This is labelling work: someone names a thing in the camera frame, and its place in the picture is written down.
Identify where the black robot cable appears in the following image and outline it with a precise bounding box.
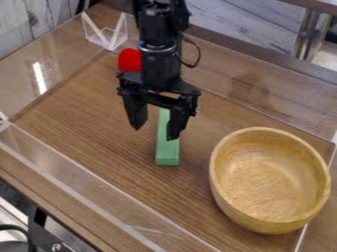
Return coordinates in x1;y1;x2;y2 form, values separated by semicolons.
176;32;203;70

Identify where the metal background table leg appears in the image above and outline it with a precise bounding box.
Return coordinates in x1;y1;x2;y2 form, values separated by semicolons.
294;9;331;62

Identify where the clear acrylic corner bracket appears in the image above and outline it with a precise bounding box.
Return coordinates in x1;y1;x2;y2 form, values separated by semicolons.
80;13;126;51

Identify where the clear acrylic front barrier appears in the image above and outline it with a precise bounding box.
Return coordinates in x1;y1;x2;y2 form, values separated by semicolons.
0;112;219;252

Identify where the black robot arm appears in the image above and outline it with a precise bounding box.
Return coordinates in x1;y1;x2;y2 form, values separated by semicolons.
116;0;201;141

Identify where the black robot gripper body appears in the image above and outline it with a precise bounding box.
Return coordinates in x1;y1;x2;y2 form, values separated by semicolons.
116;45;201;108

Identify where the brown wooden bowl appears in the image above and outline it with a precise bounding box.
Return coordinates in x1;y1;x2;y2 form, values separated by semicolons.
209;127;331;234

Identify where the red plush strawberry toy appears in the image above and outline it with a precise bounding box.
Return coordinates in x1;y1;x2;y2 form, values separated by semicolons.
118;48;141;72

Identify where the green rectangular stick block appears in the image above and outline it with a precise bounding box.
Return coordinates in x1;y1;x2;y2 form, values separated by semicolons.
155;109;179;166

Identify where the black table frame leg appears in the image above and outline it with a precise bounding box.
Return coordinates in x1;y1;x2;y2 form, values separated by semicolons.
0;206;76;252

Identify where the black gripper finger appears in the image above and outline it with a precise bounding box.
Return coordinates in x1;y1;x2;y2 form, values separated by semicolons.
167;95;197;141
117;88;147;130

